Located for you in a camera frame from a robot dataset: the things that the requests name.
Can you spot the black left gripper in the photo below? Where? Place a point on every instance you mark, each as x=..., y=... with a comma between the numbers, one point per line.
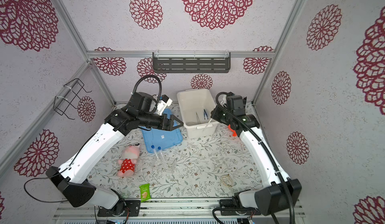
x=170, y=127

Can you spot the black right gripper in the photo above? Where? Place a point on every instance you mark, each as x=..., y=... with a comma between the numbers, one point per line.
x=216, y=112

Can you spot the glass stirring rod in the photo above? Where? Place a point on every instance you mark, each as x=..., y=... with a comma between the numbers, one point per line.
x=207, y=124

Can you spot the blue plastic bin lid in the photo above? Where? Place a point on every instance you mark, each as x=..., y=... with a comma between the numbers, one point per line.
x=160, y=139

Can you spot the white plastic storage bin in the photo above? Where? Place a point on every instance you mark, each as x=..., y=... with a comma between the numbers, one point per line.
x=196, y=106

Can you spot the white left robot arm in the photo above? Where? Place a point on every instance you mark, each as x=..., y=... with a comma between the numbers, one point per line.
x=71, y=177

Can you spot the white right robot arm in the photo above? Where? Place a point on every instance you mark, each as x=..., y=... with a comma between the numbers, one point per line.
x=279, y=192

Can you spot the pink frog plush toy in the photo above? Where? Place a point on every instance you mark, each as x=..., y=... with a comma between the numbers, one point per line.
x=128, y=161

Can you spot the green snack packet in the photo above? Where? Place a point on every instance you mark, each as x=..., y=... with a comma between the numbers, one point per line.
x=145, y=192

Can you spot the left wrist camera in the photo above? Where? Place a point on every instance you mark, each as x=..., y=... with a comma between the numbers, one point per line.
x=147, y=103

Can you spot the grey wall shelf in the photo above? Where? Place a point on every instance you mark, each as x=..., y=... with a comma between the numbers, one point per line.
x=191, y=63

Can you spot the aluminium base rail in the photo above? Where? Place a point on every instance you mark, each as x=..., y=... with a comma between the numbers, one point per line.
x=161, y=211

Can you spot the black wire wall rack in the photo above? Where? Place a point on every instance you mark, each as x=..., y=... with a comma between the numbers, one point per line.
x=63, y=102

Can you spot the aluminium frame post right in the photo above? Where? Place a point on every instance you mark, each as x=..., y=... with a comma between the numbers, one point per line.
x=283, y=40

